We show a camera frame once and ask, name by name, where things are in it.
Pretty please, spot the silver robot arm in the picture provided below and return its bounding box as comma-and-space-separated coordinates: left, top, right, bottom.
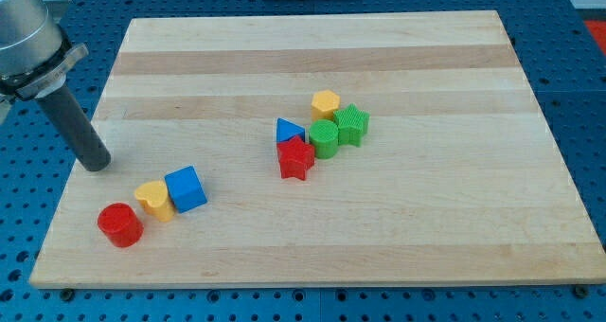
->
1, 0, 88, 104

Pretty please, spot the blue cube block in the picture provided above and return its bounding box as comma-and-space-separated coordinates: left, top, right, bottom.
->
164, 166, 207, 213

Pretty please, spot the wooden board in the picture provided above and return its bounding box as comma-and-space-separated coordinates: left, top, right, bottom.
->
30, 10, 605, 289

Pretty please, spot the red star block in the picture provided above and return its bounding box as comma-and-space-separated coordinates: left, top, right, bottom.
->
276, 135, 315, 181

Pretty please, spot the yellow hexagon block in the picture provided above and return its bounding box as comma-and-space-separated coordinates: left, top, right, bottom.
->
311, 90, 341, 122

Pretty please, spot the yellow heart block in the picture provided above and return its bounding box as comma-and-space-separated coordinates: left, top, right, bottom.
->
134, 180, 176, 223

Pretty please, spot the green cylinder block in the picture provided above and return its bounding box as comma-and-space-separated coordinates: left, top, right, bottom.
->
309, 119, 339, 159

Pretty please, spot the blue triangle block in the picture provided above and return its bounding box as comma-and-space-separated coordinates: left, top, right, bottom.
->
276, 117, 306, 143

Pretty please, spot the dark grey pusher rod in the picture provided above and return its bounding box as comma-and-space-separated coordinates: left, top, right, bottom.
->
36, 85, 111, 171

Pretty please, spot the green star block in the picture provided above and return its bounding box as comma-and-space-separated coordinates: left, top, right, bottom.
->
333, 104, 370, 147

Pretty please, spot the red cylinder block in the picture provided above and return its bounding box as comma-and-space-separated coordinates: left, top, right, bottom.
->
97, 203, 144, 248

